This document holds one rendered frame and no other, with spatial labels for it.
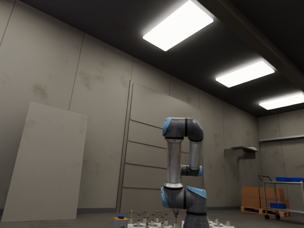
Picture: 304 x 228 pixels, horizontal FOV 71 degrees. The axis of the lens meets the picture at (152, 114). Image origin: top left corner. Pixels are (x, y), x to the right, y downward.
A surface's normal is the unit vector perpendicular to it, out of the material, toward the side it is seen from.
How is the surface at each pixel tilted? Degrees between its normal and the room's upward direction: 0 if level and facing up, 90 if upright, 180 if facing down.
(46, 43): 90
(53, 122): 82
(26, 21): 90
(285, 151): 90
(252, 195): 90
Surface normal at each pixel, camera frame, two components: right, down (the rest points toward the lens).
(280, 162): -0.77, -0.25
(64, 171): 0.63, -0.33
